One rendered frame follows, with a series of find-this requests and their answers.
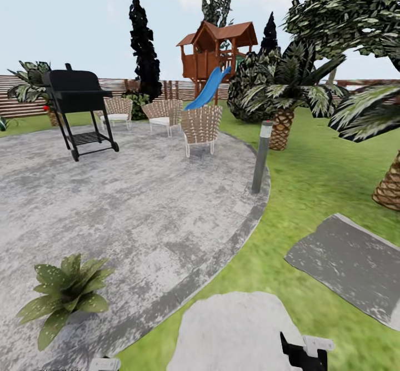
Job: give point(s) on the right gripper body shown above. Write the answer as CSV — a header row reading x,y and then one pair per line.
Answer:
x,y
298,358

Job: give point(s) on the pot plant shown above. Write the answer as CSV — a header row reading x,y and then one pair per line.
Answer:
x,y
66,297

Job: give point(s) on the charcoal grill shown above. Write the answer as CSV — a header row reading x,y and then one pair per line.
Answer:
x,y
77,91

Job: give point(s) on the tree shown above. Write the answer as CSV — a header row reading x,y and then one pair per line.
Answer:
x,y
336,25
270,34
212,14
148,66

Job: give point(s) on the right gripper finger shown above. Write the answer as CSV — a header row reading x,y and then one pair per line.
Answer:
x,y
285,344

